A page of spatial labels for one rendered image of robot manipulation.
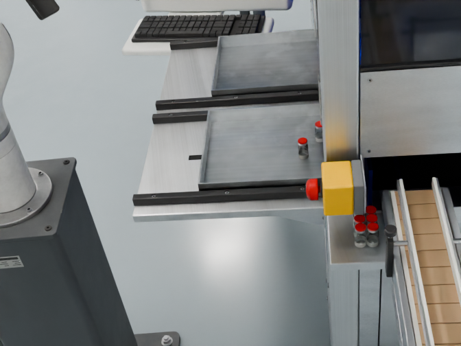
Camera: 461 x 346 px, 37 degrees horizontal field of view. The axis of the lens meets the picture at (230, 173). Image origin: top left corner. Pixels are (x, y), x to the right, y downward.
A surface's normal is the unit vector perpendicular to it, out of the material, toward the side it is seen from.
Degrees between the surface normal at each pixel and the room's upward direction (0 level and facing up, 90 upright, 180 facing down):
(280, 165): 0
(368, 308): 90
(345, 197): 90
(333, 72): 90
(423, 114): 90
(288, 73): 0
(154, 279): 0
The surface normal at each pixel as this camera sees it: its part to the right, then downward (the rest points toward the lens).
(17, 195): 0.66, 0.43
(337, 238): -0.12, -0.75
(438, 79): -0.06, 0.66
